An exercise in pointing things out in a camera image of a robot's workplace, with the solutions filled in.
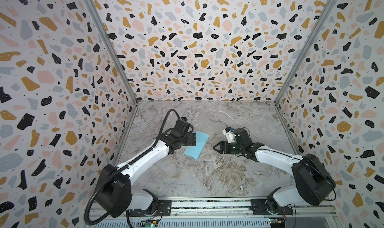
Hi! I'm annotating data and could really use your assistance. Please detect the aluminium front rail frame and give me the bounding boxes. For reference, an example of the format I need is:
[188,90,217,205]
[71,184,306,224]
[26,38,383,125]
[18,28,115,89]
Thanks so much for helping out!
[95,197,342,228]

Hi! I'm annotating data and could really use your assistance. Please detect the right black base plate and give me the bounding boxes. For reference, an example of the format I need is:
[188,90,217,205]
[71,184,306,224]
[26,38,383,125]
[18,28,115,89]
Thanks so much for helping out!
[250,199,294,216]

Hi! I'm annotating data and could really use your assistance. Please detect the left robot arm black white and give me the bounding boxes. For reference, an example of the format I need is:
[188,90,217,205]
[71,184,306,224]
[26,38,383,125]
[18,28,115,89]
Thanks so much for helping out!
[85,117,197,225]

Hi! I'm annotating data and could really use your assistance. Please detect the right circuit board with wires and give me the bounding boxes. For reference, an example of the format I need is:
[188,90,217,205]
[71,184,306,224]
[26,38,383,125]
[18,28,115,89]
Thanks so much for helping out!
[269,218,286,228]

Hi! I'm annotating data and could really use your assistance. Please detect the aluminium corner post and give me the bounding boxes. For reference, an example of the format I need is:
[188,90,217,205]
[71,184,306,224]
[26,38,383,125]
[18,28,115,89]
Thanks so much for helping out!
[274,0,338,107]
[83,0,138,106]

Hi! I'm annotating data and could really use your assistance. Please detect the light blue paper sheet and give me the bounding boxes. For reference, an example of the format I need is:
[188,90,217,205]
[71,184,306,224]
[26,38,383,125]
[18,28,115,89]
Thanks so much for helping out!
[184,131,209,160]

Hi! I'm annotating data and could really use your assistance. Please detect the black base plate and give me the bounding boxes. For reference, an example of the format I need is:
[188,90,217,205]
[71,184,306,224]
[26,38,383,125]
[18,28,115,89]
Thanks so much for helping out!
[250,199,294,216]
[129,199,172,218]

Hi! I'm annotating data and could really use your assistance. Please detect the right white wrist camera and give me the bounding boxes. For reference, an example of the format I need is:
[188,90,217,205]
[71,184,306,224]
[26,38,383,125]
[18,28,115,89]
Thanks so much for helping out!
[223,127,237,143]

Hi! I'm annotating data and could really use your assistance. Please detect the left black corrugated cable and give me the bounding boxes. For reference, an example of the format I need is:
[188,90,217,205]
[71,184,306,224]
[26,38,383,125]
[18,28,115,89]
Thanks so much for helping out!
[83,108,182,226]

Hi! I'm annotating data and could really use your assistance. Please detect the left aluminium corner post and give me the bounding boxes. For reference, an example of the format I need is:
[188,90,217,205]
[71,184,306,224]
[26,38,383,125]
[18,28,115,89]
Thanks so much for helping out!
[83,0,138,106]

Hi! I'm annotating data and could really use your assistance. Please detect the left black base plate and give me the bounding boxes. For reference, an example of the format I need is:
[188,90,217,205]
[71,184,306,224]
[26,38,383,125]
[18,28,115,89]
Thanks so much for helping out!
[129,199,172,218]

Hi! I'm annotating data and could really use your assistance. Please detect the left green circuit board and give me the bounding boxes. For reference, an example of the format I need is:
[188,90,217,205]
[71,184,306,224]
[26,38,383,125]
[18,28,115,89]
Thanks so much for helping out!
[138,219,159,228]

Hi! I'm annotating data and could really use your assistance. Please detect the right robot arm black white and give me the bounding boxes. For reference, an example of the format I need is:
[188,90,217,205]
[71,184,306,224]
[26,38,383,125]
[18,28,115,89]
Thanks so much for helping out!
[213,127,336,214]

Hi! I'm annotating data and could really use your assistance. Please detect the right aluminium corner post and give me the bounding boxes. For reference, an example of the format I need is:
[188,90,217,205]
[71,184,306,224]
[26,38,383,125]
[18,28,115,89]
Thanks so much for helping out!
[274,0,338,107]

